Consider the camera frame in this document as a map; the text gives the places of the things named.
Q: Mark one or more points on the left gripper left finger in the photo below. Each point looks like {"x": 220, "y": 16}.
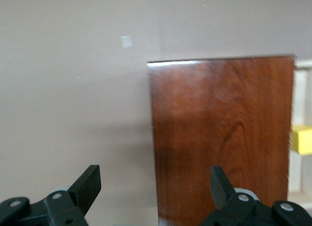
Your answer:
{"x": 83, "y": 187}

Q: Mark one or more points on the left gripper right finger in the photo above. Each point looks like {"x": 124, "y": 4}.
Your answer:
{"x": 220, "y": 187}

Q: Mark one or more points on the yellow wooden block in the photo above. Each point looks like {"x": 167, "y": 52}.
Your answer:
{"x": 302, "y": 139}

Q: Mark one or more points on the dark red wooden cabinet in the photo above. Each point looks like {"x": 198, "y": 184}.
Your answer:
{"x": 219, "y": 138}

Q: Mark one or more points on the small clear tape patch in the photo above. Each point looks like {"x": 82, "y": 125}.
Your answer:
{"x": 126, "y": 42}

